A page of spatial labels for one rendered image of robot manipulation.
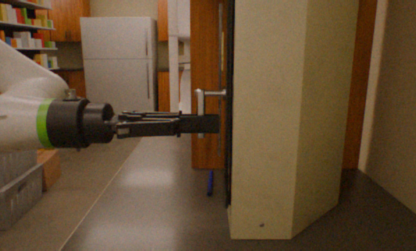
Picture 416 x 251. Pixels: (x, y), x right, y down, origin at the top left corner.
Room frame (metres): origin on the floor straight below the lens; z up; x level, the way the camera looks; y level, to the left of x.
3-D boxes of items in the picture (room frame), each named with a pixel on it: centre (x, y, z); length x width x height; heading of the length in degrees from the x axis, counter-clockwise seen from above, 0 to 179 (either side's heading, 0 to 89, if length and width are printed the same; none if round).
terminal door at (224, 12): (0.68, -0.04, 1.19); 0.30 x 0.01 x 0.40; 179
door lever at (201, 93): (0.58, -0.01, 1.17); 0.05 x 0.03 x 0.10; 89
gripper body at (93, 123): (0.58, 0.17, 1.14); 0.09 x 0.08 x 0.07; 90
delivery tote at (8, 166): (2.36, 1.61, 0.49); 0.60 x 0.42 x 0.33; 0
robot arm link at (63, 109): (0.58, 0.24, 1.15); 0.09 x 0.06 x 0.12; 0
